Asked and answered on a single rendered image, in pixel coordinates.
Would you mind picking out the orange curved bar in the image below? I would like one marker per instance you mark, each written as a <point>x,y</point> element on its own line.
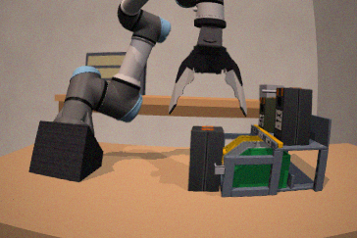
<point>271,136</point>

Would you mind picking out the yellow open bin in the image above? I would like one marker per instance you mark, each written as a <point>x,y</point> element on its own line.
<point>237,141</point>

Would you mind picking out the green bin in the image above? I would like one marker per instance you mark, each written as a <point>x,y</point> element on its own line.
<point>256,176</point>

